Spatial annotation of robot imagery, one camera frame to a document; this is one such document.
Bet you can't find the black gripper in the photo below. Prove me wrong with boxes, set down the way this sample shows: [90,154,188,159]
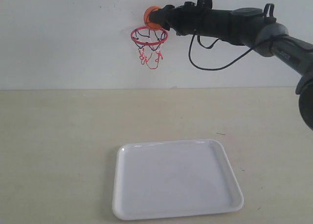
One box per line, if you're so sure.
[150,2,205,36]

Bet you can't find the small orange basketball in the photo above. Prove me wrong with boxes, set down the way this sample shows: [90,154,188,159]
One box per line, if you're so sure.
[144,5,162,30]

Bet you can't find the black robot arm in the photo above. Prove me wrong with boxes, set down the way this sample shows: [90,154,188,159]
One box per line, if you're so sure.
[148,2,313,128]

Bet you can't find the red mini basketball hoop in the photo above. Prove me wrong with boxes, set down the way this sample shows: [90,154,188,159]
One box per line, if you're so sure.
[130,26,169,70]

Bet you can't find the white plastic tray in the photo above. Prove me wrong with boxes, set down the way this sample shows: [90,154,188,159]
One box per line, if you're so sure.
[112,139,244,221]

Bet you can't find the black cable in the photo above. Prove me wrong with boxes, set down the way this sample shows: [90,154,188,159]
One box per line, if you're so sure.
[187,33,255,71]

